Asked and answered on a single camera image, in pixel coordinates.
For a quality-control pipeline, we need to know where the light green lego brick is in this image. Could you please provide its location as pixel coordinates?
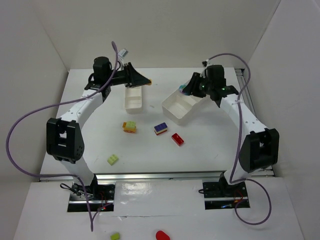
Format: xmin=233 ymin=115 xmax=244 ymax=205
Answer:
xmin=107 ymin=154 xmax=119 ymax=166

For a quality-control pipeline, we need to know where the aluminium rail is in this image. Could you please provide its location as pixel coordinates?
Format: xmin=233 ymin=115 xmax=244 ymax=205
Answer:
xmin=39 ymin=170 xmax=251 ymax=186
xmin=234 ymin=68 xmax=275 ymax=177

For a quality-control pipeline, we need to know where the narrow white divided tray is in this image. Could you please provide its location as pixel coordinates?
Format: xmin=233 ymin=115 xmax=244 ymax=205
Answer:
xmin=124 ymin=86 xmax=143 ymax=114

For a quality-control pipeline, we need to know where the purple cable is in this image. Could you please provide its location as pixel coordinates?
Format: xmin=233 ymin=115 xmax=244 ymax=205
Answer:
xmin=205 ymin=52 xmax=273 ymax=226
xmin=5 ymin=41 xmax=120 ymax=232

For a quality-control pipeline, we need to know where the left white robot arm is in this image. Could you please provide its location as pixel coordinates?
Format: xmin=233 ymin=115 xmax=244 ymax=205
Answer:
xmin=46 ymin=56 xmax=152 ymax=195

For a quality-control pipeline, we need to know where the wide white divided tray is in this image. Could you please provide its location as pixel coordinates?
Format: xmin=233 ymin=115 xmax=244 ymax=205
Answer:
xmin=161 ymin=81 xmax=209 ymax=126

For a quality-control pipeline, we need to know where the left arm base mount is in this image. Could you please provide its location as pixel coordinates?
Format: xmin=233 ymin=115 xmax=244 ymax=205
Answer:
xmin=60 ymin=183 xmax=116 ymax=213

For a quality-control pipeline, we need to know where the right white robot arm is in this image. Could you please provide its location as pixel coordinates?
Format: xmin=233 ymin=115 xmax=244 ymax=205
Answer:
xmin=182 ymin=65 xmax=280 ymax=193

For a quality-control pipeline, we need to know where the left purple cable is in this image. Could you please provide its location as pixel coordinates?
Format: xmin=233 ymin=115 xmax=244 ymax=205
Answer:
xmin=5 ymin=41 xmax=120 ymax=232

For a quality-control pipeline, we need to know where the orange and green lego stack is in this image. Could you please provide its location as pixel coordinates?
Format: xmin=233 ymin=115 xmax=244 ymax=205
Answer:
xmin=122 ymin=121 xmax=137 ymax=134

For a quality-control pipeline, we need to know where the green lego brick foreground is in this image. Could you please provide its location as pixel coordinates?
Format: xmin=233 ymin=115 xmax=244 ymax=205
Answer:
xmin=110 ymin=232 xmax=121 ymax=240

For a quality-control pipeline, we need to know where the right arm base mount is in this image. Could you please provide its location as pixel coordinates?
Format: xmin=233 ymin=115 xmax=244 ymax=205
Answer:
xmin=198 ymin=182 xmax=250 ymax=210

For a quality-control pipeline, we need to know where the red lego brick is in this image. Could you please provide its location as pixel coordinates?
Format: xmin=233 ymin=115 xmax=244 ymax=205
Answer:
xmin=171 ymin=133 xmax=184 ymax=146

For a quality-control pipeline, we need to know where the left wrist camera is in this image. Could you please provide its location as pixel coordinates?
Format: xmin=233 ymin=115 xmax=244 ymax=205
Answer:
xmin=118 ymin=48 xmax=129 ymax=58

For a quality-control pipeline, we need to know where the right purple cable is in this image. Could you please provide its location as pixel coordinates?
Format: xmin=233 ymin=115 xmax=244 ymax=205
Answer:
xmin=205 ymin=52 xmax=273 ymax=226

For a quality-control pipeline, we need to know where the aluminium rail right side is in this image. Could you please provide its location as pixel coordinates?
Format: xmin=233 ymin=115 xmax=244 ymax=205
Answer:
xmin=234 ymin=68 xmax=275 ymax=177

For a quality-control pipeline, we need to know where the aluminium rail front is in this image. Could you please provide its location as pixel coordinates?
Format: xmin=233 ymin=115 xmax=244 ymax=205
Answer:
xmin=39 ymin=170 xmax=251 ymax=186

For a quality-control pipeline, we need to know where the red oval object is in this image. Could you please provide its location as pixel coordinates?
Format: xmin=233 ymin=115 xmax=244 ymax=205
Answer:
xmin=155 ymin=230 xmax=171 ymax=240

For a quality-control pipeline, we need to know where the cyan lego stack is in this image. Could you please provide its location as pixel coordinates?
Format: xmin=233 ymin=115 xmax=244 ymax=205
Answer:
xmin=178 ymin=84 xmax=186 ymax=95

